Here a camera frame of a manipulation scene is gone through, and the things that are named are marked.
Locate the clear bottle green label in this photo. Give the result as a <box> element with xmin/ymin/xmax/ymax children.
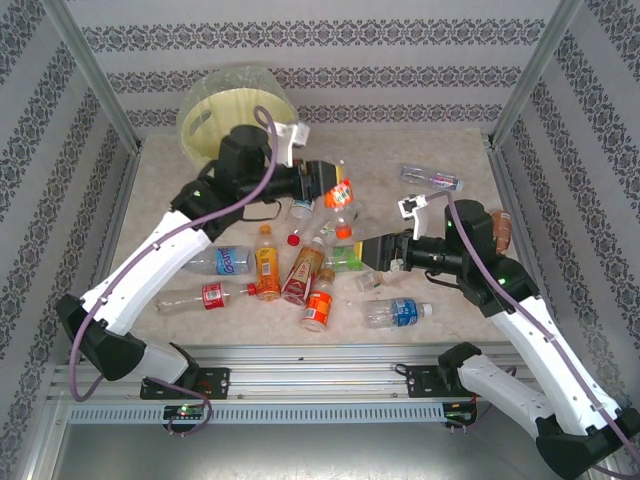
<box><xmin>323</xmin><ymin>243</ymin><xmax>366</xmax><ymax>274</ymax></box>

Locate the clear bottle orange soda label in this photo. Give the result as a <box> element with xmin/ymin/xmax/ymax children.
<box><xmin>322</xmin><ymin>160</ymin><xmax>365</xmax><ymax>241</ymax></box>

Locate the small clear plastic bottle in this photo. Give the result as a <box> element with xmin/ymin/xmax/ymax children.
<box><xmin>355</xmin><ymin>271</ymin><xmax>397</xmax><ymax>293</ymax></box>

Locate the bottle with orange NFC label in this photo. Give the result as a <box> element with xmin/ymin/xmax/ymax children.
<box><xmin>301</xmin><ymin>268</ymin><xmax>336</xmax><ymax>333</ymax></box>

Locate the clear bottle with red cap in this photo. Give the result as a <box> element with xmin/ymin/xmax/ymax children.
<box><xmin>286</xmin><ymin>219</ymin><xmax>326</xmax><ymax>249</ymax></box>

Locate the orange juice bottle yellow label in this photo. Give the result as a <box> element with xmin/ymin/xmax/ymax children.
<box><xmin>253</xmin><ymin>223</ymin><xmax>283</xmax><ymax>303</ymax></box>

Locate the cream plastic waste bin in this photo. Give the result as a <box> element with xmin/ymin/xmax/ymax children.
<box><xmin>177</xmin><ymin>92</ymin><xmax>301</xmax><ymax>174</ymax></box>

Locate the bottle with teal red label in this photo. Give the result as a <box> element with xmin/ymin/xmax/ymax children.
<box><xmin>289</xmin><ymin>197</ymin><xmax>317</xmax><ymax>221</ymax></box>

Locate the bottle with red gold label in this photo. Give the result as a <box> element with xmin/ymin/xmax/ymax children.
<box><xmin>281</xmin><ymin>236</ymin><xmax>327</xmax><ymax>307</ymax></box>

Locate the water bottle small blue label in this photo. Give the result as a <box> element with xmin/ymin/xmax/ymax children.
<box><xmin>362</xmin><ymin>298</ymin><xmax>435</xmax><ymax>330</ymax></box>

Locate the brown plastic bottle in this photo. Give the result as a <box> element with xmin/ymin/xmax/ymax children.
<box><xmin>491</xmin><ymin>209</ymin><xmax>515</xmax><ymax>254</ymax></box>

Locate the clear bottle purple label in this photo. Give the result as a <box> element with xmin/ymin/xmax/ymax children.
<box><xmin>399</xmin><ymin>164</ymin><xmax>466</xmax><ymax>194</ymax></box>

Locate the pale yellow plastic basket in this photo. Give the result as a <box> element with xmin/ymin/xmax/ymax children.
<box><xmin>176</xmin><ymin>64</ymin><xmax>301</xmax><ymax>151</ymax></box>

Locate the water bottle large blue label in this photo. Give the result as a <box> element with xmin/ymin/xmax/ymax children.
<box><xmin>182</xmin><ymin>244</ymin><xmax>254</xmax><ymax>277</ymax></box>

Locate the cola bottle red label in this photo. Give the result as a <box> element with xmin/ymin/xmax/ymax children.
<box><xmin>155</xmin><ymin>282</ymin><xmax>258</xmax><ymax>317</ymax></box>

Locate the grey metal base panel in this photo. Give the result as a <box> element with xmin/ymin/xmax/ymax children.
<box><xmin>49</xmin><ymin>424</ymin><xmax>601</xmax><ymax>480</ymax></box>

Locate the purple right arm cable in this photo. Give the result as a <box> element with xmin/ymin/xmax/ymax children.
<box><xmin>422</xmin><ymin>189</ymin><xmax>640</xmax><ymax>479</ymax></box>

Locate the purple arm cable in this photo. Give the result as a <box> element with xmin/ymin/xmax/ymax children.
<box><xmin>422</xmin><ymin>189</ymin><xmax>640</xmax><ymax>479</ymax></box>
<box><xmin>68</xmin><ymin>106</ymin><xmax>279</xmax><ymax>437</ymax></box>

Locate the thin black left gripper cable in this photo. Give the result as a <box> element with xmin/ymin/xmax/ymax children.
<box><xmin>238</xmin><ymin>198</ymin><xmax>282</xmax><ymax>223</ymax></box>

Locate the aluminium side rail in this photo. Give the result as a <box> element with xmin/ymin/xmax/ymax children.
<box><xmin>485</xmin><ymin>142</ymin><xmax>571</xmax><ymax>361</ymax></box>
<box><xmin>67</xmin><ymin>147</ymin><xmax>146</xmax><ymax>366</ymax></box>

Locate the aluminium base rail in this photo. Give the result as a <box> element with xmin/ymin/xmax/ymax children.
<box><xmin>47</xmin><ymin>342</ymin><xmax>589</xmax><ymax>404</ymax></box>

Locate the aluminium corner post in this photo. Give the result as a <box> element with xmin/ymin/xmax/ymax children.
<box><xmin>39</xmin><ymin>0</ymin><xmax>146</xmax><ymax>154</ymax></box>
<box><xmin>488</xmin><ymin>0</ymin><xmax>585</xmax><ymax>151</ymax></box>

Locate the grey slotted cable duct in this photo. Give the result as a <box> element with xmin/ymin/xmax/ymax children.
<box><xmin>67</xmin><ymin>402</ymin><xmax>447</xmax><ymax>426</ymax></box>

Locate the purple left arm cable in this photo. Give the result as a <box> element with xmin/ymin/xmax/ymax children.
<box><xmin>68</xmin><ymin>106</ymin><xmax>279</xmax><ymax>437</ymax></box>

